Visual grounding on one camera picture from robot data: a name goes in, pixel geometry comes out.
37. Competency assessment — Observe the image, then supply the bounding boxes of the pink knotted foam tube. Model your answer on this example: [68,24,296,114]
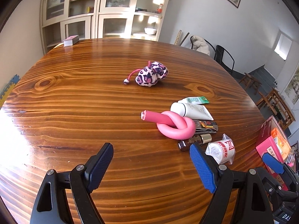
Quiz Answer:
[141,110,196,140]

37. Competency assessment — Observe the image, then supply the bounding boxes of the grey stairs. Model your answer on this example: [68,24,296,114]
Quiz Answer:
[246,65,281,91]

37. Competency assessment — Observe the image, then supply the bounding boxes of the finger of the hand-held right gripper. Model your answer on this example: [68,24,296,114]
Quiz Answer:
[262,153,297,180]
[263,171,290,197]

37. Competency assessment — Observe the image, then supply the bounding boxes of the green white toothpaste tube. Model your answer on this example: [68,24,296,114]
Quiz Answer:
[178,96,210,105]

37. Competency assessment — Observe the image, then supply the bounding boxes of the white gauze roll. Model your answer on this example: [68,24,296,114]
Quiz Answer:
[205,133,235,165]

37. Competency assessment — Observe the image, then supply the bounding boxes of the orange box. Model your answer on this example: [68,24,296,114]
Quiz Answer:
[270,128,292,162]

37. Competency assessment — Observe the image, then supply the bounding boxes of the dark snack packet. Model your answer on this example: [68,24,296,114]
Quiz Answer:
[193,119,219,134]

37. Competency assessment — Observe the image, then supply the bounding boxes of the hanging scroll painting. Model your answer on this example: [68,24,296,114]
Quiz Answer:
[284,66,299,105]

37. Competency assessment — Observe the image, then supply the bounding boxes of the black metal chair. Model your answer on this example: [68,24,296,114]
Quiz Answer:
[190,35,216,57]
[214,45,235,75]

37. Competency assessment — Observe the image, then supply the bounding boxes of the wooden table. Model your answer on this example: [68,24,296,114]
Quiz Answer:
[264,87,296,131]

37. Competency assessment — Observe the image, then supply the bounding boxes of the beige puffer jacket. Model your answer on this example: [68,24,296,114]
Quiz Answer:
[192,36,211,55]

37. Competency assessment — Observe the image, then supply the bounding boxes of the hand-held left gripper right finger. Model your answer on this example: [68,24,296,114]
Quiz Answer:
[190,143,274,224]

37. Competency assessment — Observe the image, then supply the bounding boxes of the brown perfume bottle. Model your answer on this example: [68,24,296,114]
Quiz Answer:
[178,133,212,152]

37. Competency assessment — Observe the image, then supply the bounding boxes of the leopard print plush toy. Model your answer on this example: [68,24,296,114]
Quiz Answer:
[123,61,169,88]

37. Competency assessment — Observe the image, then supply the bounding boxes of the long wooden bench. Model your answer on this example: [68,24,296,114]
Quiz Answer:
[256,91,275,110]

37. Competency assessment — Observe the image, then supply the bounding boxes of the cream glass-door cabinet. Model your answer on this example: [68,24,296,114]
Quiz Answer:
[96,0,175,42]
[40,0,103,55]

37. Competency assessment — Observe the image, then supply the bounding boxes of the small book on table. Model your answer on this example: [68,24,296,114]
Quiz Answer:
[63,35,80,47]

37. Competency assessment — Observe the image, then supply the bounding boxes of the small wooden bench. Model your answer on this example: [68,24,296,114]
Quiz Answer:
[239,73,262,96]

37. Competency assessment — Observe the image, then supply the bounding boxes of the pink tin container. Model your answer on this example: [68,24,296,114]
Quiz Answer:
[255,115,293,187]

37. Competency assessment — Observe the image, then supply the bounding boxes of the small high window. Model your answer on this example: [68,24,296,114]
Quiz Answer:
[274,33,293,60]

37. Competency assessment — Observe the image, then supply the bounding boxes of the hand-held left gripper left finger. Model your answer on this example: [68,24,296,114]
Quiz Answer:
[30,142,114,224]

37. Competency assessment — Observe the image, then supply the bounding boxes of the dark stick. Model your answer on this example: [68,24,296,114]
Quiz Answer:
[180,32,190,46]

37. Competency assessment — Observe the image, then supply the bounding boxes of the white cream tube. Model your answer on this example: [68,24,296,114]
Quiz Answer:
[170,101,214,121]

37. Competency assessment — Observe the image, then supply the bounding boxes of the foam puzzle mat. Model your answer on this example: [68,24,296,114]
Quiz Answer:
[0,74,21,108]

